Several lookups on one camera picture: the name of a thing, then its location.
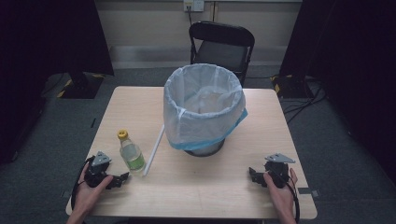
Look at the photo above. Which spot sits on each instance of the person's left hand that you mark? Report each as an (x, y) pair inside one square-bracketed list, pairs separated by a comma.
[(88, 196)]

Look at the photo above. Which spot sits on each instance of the metal mesh trash bin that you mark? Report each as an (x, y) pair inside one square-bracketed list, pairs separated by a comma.
[(205, 151)]

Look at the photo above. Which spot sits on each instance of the grey floor tape marker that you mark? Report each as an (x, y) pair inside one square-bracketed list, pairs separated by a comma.
[(308, 191)]

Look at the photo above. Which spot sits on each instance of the black folding chair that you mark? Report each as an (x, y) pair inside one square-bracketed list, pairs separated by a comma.
[(222, 51)]

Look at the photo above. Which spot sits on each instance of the trash bin with white bag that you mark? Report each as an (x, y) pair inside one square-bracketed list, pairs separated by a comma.
[(202, 124)]

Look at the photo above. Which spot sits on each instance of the person's right hand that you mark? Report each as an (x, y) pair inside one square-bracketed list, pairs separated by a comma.
[(281, 197)]

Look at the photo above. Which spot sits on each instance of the stand base with striped tape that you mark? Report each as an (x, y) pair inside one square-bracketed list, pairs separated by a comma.
[(291, 87), (81, 87)]

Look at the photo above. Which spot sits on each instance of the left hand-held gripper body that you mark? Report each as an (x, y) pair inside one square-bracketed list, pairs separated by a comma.
[(97, 174)]

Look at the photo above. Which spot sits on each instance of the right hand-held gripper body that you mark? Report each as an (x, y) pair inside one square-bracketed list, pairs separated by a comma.
[(278, 172)]

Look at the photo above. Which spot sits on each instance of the white straw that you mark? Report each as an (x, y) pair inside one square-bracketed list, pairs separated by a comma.
[(154, 149)]

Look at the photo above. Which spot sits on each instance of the black curtain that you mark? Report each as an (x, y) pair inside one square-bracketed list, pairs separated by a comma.
[(46, 46), (351, 46)]

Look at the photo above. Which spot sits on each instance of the clear bottle with yellow cap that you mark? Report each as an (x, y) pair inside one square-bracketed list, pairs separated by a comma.
[(132, 154)]

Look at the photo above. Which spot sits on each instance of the white wall socket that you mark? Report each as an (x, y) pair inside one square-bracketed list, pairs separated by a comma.
[(193, 5)]

